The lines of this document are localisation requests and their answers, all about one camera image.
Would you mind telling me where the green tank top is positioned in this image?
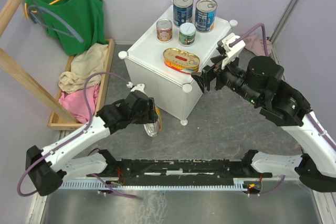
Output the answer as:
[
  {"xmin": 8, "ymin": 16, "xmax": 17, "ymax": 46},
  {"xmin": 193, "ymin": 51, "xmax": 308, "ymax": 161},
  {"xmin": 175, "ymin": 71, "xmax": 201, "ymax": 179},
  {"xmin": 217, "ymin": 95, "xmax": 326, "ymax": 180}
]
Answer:
[{"xmin": 25, "ymin": 0, "xmax": 107, "ymax": 55}]

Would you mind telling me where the white lid green jar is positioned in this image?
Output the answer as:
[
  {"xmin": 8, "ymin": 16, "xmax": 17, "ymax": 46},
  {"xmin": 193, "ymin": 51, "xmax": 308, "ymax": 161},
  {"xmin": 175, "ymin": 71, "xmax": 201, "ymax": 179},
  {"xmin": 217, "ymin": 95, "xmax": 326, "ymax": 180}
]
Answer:
[{"xmin": 178, "ymin": 23, "xmax": 196, "ymax": 46}]

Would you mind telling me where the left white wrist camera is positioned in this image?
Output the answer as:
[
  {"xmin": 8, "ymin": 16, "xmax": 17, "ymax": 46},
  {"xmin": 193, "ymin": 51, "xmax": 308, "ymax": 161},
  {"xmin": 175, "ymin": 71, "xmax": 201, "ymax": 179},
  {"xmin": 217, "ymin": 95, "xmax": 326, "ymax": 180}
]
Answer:
[{"xmin": 126, "ymin": 82, "xmax": 145, "ymax": 94}]

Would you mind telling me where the small pink label can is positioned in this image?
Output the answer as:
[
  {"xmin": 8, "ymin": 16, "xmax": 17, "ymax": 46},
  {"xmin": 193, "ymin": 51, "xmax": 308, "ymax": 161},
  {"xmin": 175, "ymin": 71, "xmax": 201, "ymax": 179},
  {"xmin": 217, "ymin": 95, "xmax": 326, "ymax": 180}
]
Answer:
[{"xmin": 156, "ymin": 19, "xmax": 173, "ymax": 42}]

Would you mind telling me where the white slotted cable duct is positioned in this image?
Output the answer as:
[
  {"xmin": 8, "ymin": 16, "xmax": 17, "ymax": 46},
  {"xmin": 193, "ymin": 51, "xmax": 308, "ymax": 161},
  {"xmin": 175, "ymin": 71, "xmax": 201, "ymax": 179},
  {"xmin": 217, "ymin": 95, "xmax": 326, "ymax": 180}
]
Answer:
[{"xmin": 59, "ymin": 179, "xmax": 247, "ymax": 191}]

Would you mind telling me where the tall blue label can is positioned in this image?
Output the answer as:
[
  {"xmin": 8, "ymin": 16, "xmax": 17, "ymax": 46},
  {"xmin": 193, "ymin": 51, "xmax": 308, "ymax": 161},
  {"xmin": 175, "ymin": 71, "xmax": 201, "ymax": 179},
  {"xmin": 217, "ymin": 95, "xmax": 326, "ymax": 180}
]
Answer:
[{"xmin": 172, "ymin": 0, "xmax": 194, "ymax": 27}]

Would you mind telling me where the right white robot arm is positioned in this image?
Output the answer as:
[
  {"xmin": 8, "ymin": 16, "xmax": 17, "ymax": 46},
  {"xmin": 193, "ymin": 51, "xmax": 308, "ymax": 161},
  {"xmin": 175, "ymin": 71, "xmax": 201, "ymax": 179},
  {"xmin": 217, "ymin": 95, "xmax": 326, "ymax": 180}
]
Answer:
[{"xmin": 191, "ymin": 56, "xmax": 335, "ymax": 193}]

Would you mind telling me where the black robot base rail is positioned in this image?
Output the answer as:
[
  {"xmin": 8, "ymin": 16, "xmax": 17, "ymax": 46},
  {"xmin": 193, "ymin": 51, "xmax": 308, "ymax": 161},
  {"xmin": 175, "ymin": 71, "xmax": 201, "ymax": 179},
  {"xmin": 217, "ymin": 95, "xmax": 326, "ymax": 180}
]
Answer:
[{"xmin": 98, "ymin": 159, "xmax": 272, "ymax": 186}]

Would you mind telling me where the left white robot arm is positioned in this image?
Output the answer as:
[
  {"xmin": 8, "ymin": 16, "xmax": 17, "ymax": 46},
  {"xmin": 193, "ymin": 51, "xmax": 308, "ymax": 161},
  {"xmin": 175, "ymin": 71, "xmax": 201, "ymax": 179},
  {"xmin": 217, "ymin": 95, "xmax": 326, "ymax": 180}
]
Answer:
[{"xmin": 25, "ymin": 91, "xmax": 158, "ymax": 196}]

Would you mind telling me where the blue white label can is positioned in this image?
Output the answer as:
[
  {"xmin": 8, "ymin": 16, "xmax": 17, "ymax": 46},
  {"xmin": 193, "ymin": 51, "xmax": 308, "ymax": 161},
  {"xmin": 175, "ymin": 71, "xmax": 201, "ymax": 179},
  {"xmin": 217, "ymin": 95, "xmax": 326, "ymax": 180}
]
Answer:
[{"xmin": 195, "ymin": 0, "xmax": 217, "ymax": 33}]

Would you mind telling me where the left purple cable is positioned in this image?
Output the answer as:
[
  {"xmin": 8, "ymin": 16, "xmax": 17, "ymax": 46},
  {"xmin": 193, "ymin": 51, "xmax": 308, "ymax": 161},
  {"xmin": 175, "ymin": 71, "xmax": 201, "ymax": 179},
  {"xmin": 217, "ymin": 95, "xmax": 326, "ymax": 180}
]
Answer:
[{"xmin": 17, "ymin": 71, "xmax": 139, "ymax": 199}]

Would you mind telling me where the silver oval fish tin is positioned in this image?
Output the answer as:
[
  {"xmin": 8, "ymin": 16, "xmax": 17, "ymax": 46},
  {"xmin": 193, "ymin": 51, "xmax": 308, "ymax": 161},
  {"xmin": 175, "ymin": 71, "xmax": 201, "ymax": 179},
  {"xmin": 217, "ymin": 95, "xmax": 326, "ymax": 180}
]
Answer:
[{"xmin": 144, "ymin": 105, "xmax": 163, "ymax": 137}]

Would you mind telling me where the white cube cabinet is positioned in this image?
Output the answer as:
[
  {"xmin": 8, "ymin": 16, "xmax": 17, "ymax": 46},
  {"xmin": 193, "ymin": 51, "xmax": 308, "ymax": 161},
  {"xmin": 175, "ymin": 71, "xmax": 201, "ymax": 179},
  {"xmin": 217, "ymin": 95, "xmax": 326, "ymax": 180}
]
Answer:
[{"xmin": 118, "ymin": 17, "xmax": 232, "ymax": 125}]

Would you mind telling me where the wooden tray frame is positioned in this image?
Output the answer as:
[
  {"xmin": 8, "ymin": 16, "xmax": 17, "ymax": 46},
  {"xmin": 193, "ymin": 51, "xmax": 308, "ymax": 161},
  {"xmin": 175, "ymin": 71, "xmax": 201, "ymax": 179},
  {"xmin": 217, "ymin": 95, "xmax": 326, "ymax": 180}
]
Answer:
[{"xmin": 48, "ymin": 39, "xmax": 114, "ymax": 130}]

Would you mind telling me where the beige crumpled cloth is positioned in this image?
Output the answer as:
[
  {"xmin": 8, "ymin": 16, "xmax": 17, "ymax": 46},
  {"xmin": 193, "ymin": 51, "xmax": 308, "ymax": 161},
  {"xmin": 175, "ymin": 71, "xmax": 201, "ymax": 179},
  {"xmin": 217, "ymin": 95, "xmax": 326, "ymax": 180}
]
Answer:
[{"xmin": 58, "ymin": 43, "xmax": 108, "ymax": 93}]

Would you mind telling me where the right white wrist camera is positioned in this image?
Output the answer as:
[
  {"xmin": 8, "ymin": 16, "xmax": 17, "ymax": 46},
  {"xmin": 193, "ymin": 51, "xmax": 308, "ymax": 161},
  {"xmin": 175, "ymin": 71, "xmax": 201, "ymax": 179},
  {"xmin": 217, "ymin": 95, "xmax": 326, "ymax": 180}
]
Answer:
[{"xmin": 217, "ymin": 33, "xmax": 245, "ymax": 69}]

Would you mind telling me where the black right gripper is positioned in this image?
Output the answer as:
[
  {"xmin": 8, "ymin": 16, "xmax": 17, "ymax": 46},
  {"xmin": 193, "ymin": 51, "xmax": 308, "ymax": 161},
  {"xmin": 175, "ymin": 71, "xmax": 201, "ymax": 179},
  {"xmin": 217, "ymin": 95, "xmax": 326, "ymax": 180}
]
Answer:
[{"xmin": 191, "ymin": 51, "xmax": 263, "ymax": 106}]

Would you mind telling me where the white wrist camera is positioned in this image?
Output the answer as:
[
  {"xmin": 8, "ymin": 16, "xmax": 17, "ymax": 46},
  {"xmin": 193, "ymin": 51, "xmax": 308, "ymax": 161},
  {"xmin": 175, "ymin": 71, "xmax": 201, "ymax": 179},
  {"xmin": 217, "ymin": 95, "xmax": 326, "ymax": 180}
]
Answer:
[
  {"xmin": 217, "ymin": 33, "xmax": 245, "ymax": 69},
  {"xmin": 126, "ymin": 82, "xmax": 145, "ymax": 94}
]

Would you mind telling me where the wooden rack pole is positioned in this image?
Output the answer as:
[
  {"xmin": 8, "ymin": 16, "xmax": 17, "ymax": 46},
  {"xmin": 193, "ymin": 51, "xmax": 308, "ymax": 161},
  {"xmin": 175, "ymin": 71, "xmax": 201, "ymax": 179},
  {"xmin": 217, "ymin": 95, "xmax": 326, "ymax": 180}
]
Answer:
[{"xmin": 1, "ymin": 0, "xmax": 23, "ymax": 36}]

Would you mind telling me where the grey blue hanger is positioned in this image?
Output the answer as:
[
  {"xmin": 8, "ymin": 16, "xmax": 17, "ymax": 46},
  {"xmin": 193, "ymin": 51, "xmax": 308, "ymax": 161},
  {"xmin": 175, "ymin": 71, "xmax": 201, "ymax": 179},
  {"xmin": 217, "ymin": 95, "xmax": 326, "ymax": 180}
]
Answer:
[{"xmin": 16, "ymin": 0, "xmax": 84, "ymax": 43}]

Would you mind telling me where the mauve crumpled cloth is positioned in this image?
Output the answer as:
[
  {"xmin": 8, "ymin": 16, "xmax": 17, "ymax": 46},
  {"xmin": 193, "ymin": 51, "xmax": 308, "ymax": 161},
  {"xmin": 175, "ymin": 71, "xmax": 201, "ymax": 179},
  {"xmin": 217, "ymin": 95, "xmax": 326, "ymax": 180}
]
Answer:
[{"xmin": 244, "ymin": 34, "xmax": 265, "ymax": 56}]

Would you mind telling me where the wooden diagonal beam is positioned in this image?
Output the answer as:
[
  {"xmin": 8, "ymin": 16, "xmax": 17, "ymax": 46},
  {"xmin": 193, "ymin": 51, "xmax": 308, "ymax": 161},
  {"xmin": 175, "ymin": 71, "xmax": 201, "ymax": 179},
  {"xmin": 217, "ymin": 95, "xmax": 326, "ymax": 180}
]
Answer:
[{"xmin": 1, "ymin": 48, "xmax": 76, "ymax": 122}]

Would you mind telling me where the red oval sardine tin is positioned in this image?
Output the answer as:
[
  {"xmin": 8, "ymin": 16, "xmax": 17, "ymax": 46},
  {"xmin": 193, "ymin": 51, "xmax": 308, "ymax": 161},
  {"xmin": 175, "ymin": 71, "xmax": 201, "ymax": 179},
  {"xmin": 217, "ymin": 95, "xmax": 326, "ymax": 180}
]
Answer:
[{"xmin": 163, "ymin": 48, "xmax": 200, "ymax": 74}]

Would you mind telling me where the pink crumpled cloth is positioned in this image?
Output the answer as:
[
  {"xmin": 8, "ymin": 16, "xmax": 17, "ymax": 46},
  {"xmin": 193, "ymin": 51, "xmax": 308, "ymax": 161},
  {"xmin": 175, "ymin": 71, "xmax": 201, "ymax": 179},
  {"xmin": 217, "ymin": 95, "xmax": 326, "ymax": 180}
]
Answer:
[{"xmin": 58, "ymin": 84, "xmax": 100, "ymax": 123}]

